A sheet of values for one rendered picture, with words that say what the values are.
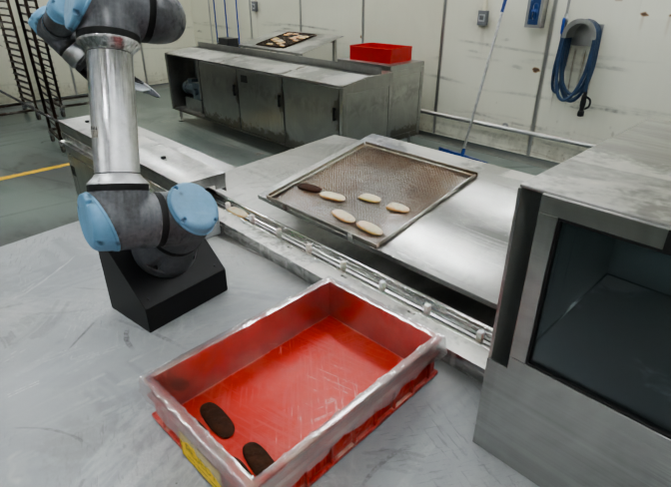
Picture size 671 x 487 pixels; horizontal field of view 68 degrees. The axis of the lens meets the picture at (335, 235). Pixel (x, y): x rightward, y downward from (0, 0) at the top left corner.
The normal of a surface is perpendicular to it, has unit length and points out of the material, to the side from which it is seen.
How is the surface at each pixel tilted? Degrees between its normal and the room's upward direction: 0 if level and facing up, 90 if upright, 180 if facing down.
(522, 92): 90
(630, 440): 91
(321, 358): 0
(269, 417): 0
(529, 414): 90
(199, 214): 47
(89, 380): 0
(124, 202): 70
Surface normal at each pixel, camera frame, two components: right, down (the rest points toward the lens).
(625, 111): -0.72, 0.32
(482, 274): -0.12, -0.82
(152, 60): 0.70, 0.33
